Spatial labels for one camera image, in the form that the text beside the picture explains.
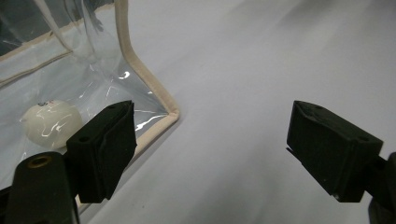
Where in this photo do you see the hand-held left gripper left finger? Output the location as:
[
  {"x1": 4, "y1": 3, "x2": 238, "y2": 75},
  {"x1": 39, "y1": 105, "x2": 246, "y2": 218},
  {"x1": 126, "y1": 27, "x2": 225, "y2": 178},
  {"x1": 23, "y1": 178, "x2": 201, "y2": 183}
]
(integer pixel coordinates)
[{"x1": 64, "y1": 100, "x2": 138, "y2": 204}]

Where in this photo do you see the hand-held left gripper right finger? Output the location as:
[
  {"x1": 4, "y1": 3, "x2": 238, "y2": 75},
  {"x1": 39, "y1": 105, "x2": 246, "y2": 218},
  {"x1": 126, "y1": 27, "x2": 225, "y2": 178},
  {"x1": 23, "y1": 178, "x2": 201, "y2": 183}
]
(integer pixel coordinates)
[{"x1": 285, "y1": 100, "x2": 385, "y2": 203}]

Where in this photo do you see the white ball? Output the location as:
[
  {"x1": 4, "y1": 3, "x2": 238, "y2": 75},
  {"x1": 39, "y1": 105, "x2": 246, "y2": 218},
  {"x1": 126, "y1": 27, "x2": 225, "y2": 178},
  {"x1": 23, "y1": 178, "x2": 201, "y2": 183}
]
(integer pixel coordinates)
[{"x1": 20, "y1": 99, "x2": 85, "y2": 149}]

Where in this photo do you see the clear plastic bag beige trim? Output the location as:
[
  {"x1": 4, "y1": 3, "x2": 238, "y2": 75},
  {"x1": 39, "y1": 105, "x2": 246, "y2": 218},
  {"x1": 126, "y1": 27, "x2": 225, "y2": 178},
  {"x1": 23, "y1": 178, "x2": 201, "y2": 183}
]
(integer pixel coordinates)
[{"x1": 0, "y1": 0, "x2": 181, "y2": 217}]

